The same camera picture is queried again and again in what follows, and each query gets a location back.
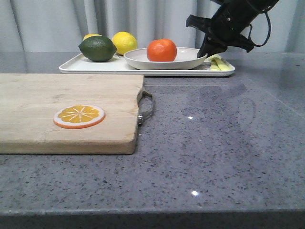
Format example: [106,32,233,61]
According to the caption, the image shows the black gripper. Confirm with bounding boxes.
[186,0,278,58]

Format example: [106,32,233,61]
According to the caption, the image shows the white round plate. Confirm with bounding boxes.
[123,47,208,71]

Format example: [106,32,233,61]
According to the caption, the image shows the orange fruit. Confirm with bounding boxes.
[146,39,177,62]

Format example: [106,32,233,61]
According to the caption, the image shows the white rectangular tray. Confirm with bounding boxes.
[59,52,235,77]

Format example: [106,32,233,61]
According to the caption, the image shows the yellow plastic fork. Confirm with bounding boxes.
[210,54,231,71]

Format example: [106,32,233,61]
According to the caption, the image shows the yellow plastic utensil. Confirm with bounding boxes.
[210,59,220,71]

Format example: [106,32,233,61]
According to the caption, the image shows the yellow lemon right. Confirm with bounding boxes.
[112,31,137,55]

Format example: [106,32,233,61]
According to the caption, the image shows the yellow lemon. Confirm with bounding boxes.
[83,33,102,40]
[112,31,137,55]

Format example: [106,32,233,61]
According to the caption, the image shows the green lime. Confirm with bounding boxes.
[78,36,117,62]

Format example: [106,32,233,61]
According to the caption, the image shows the yellow lemon left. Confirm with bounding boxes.
[83,33,102,40]

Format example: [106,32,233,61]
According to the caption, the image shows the orange slice toy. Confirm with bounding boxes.
[53,104,105,129]

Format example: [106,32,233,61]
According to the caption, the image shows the wooden cutting board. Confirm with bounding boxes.
[0,73,154,155]

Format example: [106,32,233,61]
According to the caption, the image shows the black cable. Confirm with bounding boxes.
[245,0,273,47]

